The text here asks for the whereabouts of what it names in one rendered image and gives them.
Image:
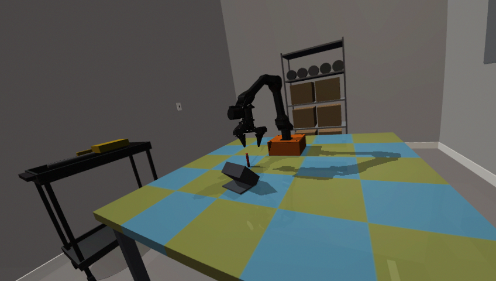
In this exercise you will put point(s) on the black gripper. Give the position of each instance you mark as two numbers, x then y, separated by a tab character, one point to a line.
259	132

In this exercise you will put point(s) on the dark grey square panel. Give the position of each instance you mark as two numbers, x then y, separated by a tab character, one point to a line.
243	178

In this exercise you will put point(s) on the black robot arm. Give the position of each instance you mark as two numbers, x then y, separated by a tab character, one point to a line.
246	98

